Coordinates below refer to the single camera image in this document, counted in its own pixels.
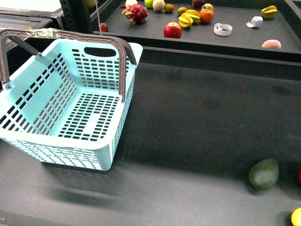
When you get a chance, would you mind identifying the light blue plastic basket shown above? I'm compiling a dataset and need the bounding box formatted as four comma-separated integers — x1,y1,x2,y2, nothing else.
0,29,143,171

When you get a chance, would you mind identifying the yellow mango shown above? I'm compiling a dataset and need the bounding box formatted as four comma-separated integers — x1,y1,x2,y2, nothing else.
291,208,301,226

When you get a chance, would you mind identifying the small red fruit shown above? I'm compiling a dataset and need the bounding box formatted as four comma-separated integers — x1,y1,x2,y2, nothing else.
98,22,109,32

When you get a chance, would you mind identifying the yellow starfruit front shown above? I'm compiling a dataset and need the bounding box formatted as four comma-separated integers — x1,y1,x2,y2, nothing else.
178,13,193,28

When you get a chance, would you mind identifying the yellow starfruit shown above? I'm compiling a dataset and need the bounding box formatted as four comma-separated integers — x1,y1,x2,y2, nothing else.
261,6,278,19
185,9,200,23
178,13,193,28

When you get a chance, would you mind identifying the pink dragon fruit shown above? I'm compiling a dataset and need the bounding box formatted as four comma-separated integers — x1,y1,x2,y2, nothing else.
122,4,148,25

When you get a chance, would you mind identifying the brown kiwi left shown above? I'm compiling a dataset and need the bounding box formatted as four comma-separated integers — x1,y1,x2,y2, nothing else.
164,4,174,14

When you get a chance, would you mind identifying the brown kiwi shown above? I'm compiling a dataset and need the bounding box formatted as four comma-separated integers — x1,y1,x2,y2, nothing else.
177,7,188,16
164,4,174,14

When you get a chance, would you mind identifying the yellow starfruit behind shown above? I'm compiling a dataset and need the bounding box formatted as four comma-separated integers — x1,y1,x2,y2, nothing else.
185,9,200,23

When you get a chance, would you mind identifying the brown kiwi right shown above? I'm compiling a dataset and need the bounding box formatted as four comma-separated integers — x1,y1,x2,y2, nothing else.
177,7,188,16

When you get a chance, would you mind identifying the beige round melon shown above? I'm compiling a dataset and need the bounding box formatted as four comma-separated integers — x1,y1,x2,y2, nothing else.
152,0,166,12

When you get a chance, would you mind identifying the green apple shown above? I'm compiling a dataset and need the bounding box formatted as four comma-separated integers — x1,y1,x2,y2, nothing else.
144,0,154,8

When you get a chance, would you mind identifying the orange persimmon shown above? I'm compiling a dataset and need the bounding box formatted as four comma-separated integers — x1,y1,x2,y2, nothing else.
199,9,214,23

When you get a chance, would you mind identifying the white fruit behind dragonfruit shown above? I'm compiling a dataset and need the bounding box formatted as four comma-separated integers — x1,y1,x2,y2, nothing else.
125,0,138,8

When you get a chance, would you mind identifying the dark purple fruit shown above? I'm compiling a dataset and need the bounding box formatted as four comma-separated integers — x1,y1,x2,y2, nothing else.
191,0,205,8

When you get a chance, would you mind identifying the red yellow apple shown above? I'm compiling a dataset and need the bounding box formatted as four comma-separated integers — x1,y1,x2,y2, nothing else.
202,3,214,11

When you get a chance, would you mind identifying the green avocado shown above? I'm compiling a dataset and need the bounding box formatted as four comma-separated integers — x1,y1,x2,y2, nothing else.
248,158,279,191

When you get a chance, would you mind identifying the black display tray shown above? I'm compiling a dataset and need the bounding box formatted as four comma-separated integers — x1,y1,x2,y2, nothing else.
92,0,301,63

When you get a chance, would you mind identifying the pink peach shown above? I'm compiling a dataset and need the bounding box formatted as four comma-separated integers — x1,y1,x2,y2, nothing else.
261,40,282,49

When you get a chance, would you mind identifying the yellow starfruit far right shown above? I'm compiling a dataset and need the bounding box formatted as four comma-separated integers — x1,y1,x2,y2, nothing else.
261,6,278,19

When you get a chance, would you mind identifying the black metal rack post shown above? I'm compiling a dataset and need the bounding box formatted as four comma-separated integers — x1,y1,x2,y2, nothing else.
59,0,93,34

